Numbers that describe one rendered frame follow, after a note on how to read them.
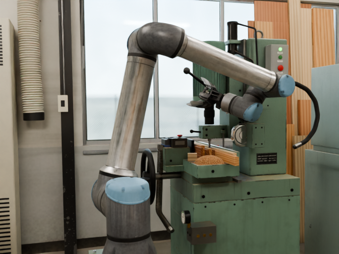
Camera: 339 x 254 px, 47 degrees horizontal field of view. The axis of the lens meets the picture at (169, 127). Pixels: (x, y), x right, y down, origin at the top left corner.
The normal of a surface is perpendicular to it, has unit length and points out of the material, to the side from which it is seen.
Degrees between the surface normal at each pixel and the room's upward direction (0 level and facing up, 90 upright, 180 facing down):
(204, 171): 90
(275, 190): 90
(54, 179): 90
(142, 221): 90
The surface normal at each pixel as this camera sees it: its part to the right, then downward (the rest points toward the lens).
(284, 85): 0.48, 0.06
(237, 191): 0.25, 0.05
